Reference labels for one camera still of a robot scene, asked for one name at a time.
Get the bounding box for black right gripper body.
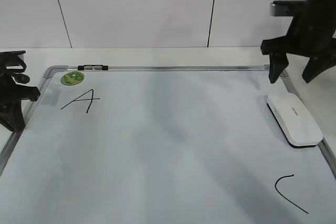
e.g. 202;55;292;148
260;0;335;56

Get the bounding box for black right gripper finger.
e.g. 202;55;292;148
302;50;335;83
269;52;289;83

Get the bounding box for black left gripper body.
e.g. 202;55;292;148
0;50;41;109

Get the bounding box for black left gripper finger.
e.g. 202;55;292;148
1;100;26;132

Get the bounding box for white board eraser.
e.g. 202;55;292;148
267;93;323;148

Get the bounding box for round green magnet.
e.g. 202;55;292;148
61;71;85;86

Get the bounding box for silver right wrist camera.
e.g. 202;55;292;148
270;0;306;17

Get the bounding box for white board with aluminium frame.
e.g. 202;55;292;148
1;67;335;223

